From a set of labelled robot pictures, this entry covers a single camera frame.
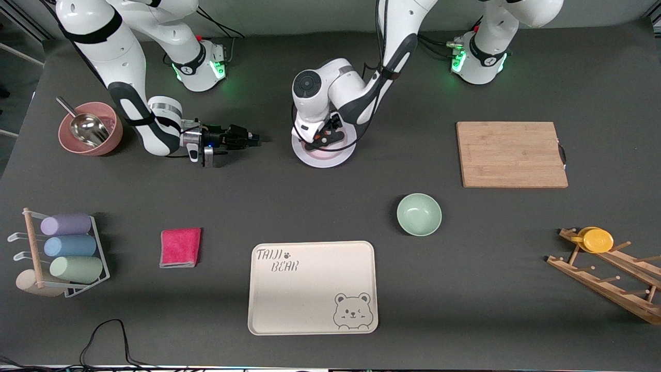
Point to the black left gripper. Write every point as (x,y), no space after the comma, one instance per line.
(332,125)

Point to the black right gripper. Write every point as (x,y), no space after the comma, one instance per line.
(225,138)

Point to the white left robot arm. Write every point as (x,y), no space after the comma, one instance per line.
(341,82)

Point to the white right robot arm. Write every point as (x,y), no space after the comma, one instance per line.
(103,46)

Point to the white plate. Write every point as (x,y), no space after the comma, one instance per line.
(330,159)

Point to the light green bowl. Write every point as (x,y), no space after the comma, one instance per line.
(419,215)

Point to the pink bowl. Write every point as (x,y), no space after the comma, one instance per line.
(116,137)

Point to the pink cloth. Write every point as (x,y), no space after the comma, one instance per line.
(181,248)

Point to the metal scoop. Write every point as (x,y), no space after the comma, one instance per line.
(88,129)

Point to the cream bear print tray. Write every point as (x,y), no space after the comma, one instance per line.
(310,294)

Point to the bamboo cutting board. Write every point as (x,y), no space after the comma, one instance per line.
(508,155)

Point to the purple cup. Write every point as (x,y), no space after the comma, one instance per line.
(67,225)

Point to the blue cup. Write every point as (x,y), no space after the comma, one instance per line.
(69,246)

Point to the green cup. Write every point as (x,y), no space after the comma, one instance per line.
(77,269)

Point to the beige cup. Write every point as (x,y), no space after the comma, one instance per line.
(26,283)

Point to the yellow mug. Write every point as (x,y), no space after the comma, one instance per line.
(598,241)

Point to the wooden mug rack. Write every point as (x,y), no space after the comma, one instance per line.
(594,285)

